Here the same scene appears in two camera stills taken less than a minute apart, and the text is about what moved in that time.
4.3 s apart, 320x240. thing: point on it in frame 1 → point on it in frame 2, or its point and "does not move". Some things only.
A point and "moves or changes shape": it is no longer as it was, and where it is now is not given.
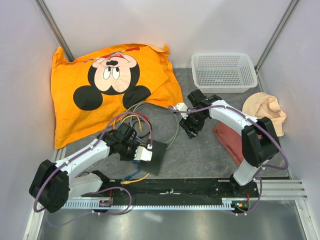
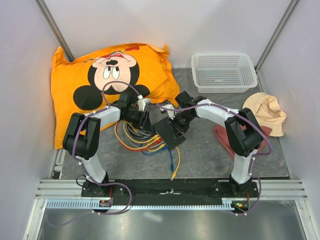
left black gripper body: [127, 153] → [134, 117]
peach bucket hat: [260, 105] does not move
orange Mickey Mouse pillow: [89, 94] does not move
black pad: [153, 167] → [166, 129]
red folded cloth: [231, 140] does not move
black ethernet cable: [144, 120] moves or changes shape
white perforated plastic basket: [224, 72] does not move
